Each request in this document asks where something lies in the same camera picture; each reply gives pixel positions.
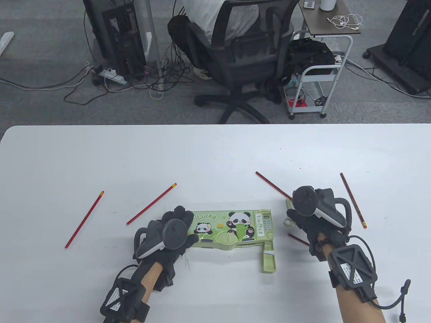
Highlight person's right hand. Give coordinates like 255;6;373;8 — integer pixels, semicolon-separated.
286;193;352;262

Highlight person's left hand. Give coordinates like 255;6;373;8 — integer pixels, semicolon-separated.
133;206;200;292

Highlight green scissors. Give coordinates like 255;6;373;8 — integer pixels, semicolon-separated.
284;199;298;227

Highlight green panda pencil case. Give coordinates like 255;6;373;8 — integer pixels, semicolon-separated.
189;209;277;274

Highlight person's left forearm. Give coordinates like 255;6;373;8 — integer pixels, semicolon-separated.
141;261;166;294

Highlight person's right forearm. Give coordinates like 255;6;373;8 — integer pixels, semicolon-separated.
317;236;388;323

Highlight black white hand controller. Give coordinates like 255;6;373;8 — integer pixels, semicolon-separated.
134;219;189;259
292;186;352;229

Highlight small red container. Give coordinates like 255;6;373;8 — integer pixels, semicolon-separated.
286;88;308;108

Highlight white rolling cart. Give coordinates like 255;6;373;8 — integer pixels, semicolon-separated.
288;30;354;120

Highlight white power strip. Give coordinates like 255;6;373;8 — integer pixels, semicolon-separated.
98;68;128;84

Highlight black mesh office chair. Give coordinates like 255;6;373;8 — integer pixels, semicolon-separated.
185;0;302;124

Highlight black bag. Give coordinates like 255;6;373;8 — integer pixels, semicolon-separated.
286;38;337;76

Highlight black computer tower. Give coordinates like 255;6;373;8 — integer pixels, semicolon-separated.
82;0;147;78

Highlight grey metal desk leg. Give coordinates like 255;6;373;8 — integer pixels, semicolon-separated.
134;0;165;91

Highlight brown wooden side table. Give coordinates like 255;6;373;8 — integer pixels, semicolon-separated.
299;0;361;37

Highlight black wheeled stand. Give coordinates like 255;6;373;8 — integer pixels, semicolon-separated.
363;0;431;96

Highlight white table foot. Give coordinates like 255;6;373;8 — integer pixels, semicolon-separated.
0;31;15;58

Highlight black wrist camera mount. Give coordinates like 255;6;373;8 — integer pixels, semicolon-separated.
328;244;378;303
100;278;150;323

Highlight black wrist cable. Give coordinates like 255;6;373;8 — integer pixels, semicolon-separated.
114;264;140;280
349;234;411;323

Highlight tangle of black floor cables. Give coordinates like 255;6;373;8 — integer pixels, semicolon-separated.
63;37;196;105

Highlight grey floor cables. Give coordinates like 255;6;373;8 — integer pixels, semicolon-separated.
345;57;431;100

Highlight white floor cable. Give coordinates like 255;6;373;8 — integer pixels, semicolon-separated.
0;62;95;91

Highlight white earphone cable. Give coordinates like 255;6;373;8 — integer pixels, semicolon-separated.
327;13;364;31

